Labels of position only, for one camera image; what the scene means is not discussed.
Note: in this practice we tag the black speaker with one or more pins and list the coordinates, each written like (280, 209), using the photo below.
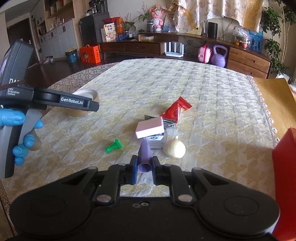
(212, 30)

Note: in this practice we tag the red snack packet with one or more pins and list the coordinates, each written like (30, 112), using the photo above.
(174, 111)

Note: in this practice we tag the pink toy backpack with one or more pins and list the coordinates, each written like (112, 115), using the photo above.
(204, 54)

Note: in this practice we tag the snack box on cabinet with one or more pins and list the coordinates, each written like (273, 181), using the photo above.
(110, 32)

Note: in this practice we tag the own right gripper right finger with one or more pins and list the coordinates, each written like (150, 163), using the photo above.
(160, 173)

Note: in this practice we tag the white wifi router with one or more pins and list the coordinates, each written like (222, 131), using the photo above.
(174, 49)

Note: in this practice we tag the pink doll figure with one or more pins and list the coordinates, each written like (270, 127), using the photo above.
(157, 13)

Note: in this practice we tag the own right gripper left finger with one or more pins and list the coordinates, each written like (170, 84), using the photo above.
(128, 172)

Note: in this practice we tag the wooden tv cabinet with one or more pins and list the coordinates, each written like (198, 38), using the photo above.
(193, 48)

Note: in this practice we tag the white garlic bulb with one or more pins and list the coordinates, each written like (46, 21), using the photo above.
(174, 148)

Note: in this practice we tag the purple kettlebell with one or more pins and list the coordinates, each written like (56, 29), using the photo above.
(219, 59)

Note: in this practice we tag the green pawn piece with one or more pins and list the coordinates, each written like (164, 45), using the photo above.
(116, 145)

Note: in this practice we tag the green potted tree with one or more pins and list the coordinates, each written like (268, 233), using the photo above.
(277, 23)

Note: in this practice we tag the orange gift box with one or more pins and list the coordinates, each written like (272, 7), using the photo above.
(90, 54)

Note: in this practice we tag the blue gloved left hand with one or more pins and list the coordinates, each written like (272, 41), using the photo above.
(11, 117)

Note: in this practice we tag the pink white rectangular box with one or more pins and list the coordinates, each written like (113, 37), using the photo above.
(149, 127)

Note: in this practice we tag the floral cloth cover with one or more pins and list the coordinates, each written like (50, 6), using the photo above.
(190, 15)

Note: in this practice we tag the black mini fridge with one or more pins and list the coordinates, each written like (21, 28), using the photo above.
(90, 28)

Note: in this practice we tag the cream quilted table cloth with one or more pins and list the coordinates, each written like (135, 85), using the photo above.
(222, 189)

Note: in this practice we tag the purple cone toy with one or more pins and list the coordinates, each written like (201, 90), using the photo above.
(144, 157)

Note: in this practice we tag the small clear blue-label box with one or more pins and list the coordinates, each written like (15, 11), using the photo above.
(156, 142)

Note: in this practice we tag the red metal tin box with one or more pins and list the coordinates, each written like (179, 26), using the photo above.
(284, 173)

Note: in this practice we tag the teal bucket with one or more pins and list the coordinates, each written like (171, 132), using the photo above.
(71, 55)

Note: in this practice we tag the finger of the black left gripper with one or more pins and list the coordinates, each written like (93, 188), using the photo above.
(65, 100)

